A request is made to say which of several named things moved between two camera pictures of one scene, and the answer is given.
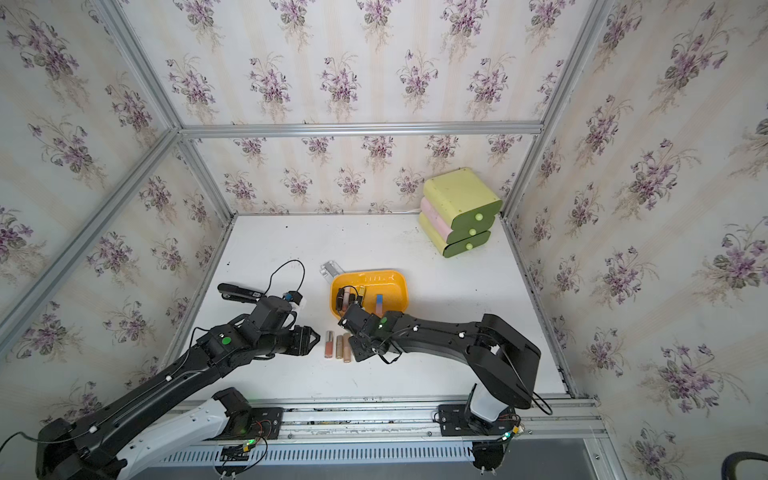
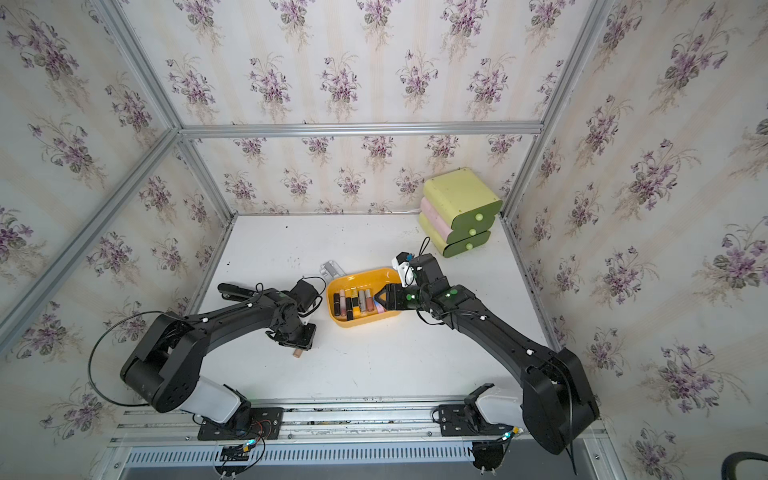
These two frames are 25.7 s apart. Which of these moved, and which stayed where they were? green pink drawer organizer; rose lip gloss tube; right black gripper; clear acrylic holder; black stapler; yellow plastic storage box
Moved: rose lip gloss tube; right black gripper
Stayed: clear acrylic holder; black stapler; yellow plastic storage box; green pink drawer organizer
